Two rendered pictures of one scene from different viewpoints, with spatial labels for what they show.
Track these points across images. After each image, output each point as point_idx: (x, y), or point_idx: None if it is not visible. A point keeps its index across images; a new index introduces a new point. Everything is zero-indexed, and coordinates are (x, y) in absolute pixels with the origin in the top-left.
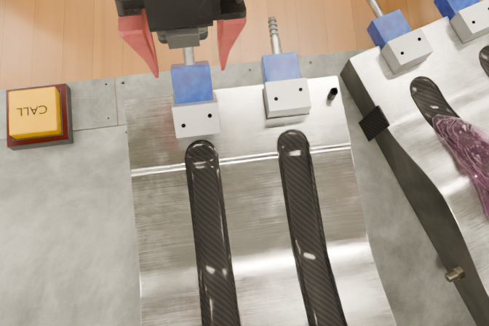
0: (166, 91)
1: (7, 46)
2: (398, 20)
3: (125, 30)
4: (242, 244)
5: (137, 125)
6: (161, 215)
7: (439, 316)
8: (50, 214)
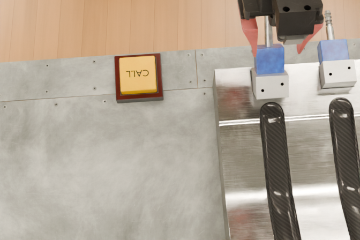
0: (235, 62)
1: (111, 21)
2: None
3: (247, 28)
4: (300, 180)
5: (224, 88)
6: (241, 155)
7: None
8: (146, 154)
